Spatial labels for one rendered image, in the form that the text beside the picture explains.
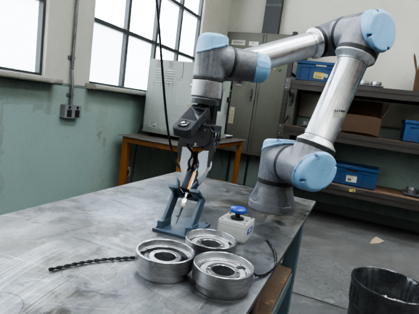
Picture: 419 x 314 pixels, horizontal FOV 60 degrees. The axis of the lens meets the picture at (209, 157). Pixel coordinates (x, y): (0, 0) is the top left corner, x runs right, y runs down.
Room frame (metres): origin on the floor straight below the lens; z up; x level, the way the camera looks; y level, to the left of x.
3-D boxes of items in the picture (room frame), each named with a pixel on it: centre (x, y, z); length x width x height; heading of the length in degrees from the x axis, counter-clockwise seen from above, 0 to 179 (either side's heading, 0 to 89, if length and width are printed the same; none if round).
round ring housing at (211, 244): (0.70, -0.03, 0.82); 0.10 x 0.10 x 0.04
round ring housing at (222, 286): (0.59, -0.05, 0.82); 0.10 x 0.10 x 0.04
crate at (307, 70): (4.15, -1.12, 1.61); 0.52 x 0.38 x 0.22; 71
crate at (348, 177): (3.96, -1.60, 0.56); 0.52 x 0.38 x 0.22; 65
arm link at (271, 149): (1.14, -0.23, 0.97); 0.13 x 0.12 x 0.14; 24
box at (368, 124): (3.95, -1.58, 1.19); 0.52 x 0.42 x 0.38; 68
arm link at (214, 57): (0.90, 0.03, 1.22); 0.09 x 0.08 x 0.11; 114
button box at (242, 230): (0.85, -0.09, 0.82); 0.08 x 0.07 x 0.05; 158
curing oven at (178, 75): (3.27, 0.21, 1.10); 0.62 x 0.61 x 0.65; 158
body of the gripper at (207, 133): (0.90, 0.03, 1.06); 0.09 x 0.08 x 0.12; 161
